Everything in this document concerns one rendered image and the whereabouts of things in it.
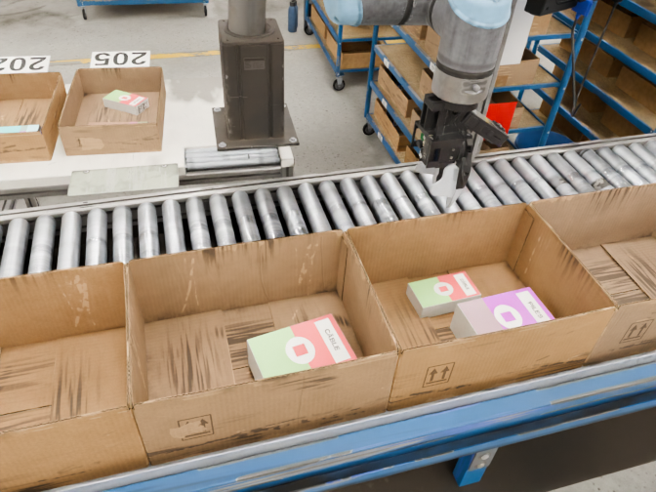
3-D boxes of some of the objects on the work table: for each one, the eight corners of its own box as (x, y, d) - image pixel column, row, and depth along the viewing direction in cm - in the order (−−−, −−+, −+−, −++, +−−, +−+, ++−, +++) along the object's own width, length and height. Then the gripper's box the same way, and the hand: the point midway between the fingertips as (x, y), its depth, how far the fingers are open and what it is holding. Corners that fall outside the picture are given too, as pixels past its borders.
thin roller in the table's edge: (276, 154, 179) (276, 149, 177) (186, 161, 173) (185, 156, 172) (275, 151, 180) (275, 145, 179) (186, 157, 175) (185, 152, 173)
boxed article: (117, 99, 195) (115, 89, 192) (149, 106, 192) (147, 98, 189) (104, 107, 190) (102, 98, 187) (137, 116, 187) (135, 106, 184)
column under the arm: (212, 109, 193) (202, 13, 171) (286, 105, 198) (286, 11, 176) (217, 151, 175) (207, 48, 153) (299, 145, 180) (301, 45, 158)
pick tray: (69, 99, 194) (61, 71, 187) (52, 161, 166) (42, 131, 160) (-21, 102, 189) (-31, 74, 182) (-54, 167, 161) (-68, 137, 155)
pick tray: (167, 92, 201) (162, 65, 194) (162, 151, 173) (157, 123, 166) (83, 95, 196) (75, 67, 189) (64, 156, 169) (56, 127, 162)
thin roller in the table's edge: (277, 159, 177) (277, 153, 176) (186, 166, 171) (186, 160, 170) (276, 155, 178) (276, 150, 177) (186, 162, 173) (185, 157, 172)
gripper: (415, 79, 94) (397, 183, 108) (445, 115, 85) (422, 223, 100) (461, 76, 96) (437, 178, 110) (496, 110, 87) (466, 216, 102)
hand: (445, 191), depth 105 cm, fingers open, 5 cm apart
